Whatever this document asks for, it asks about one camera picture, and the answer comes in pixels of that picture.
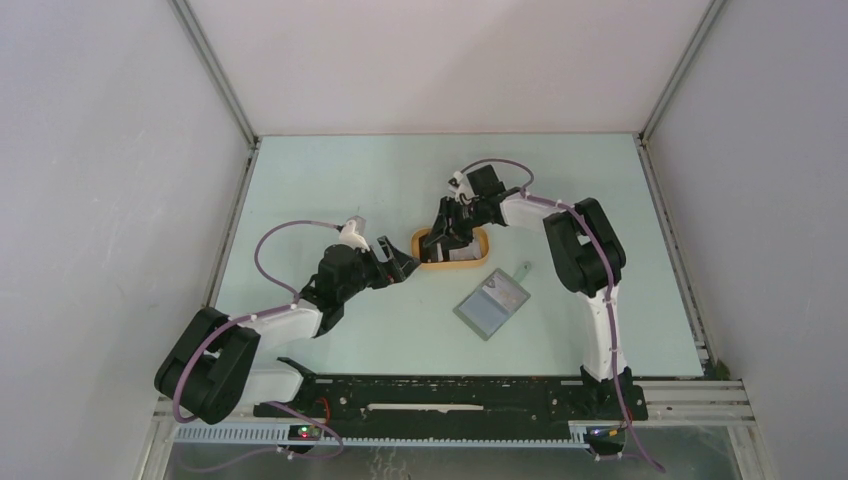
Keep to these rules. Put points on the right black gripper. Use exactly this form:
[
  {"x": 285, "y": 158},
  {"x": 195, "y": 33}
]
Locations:
[{"x": 453, "y": 237}]

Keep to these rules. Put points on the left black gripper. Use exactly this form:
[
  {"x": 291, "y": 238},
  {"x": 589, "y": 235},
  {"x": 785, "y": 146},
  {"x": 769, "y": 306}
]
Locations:
[{"x": 386, "y": 276}]

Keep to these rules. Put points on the white printed credit card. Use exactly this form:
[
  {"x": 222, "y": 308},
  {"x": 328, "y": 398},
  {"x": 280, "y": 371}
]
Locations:
[{"x": 505, "y": 291}]

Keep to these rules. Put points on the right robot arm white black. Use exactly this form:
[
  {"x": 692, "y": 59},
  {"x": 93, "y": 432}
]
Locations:
[{"x": 586, "y": 253}]

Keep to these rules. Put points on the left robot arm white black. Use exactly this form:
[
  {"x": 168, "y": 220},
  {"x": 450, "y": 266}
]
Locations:
[{"x": 212, "y": 368}]

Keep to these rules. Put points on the stack of cards in tray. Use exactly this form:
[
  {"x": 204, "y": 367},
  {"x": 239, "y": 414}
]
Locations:
[{"x": 470, "y": 252}]

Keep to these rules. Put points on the orange oval tray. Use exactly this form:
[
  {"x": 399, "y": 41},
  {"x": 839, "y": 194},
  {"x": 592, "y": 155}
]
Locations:
[{"x": 437, "y": 261}]

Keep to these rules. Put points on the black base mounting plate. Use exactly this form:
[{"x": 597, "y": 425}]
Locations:
[{"x": 471, "y": 408}]

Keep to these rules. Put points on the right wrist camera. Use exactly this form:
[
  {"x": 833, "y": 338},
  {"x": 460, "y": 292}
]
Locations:
[{"x": 460, "y": 188}]

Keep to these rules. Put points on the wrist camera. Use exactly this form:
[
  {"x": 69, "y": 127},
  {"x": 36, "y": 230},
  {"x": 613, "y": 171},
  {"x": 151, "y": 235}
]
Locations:
[
  {"x": 351, "y": 233},
  {"x": 460, "y": 188}
]

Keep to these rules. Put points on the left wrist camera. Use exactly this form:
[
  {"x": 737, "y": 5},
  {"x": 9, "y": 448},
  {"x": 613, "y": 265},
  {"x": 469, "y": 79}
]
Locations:
[{"x": 351, "y": 233}]

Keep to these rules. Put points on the aluminium frame rail front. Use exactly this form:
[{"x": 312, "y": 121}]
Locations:
[{"x": 669, "y": 403}]

